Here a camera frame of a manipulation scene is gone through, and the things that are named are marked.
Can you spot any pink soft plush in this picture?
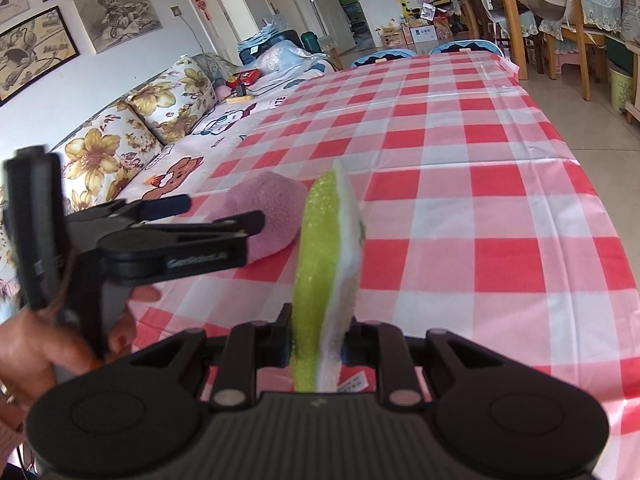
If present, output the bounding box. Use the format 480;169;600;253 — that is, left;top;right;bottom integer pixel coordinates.
207;171;308;263

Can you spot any person's left hand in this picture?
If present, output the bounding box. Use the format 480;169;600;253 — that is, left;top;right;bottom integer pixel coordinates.
1;308;137;410

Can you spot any framed cartoon picture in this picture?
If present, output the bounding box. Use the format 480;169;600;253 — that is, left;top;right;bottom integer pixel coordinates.
1;6;79;104

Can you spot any large yellow floral pillow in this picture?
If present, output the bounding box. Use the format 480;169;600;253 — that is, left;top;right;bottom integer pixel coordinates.
53;101;163;214

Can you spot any green white soft pad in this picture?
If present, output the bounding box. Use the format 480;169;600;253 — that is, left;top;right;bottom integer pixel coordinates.
291;159;366;393

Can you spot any sofa with cartoon cover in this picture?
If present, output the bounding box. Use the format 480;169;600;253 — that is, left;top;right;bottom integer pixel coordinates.
0;52;342;306

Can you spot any framed sketch portrait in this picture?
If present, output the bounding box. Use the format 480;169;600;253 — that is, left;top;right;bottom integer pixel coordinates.
74;0;163;54

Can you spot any red white checkered tablecloth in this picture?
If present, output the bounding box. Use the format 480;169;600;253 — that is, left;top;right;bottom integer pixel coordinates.
125;52;639;479

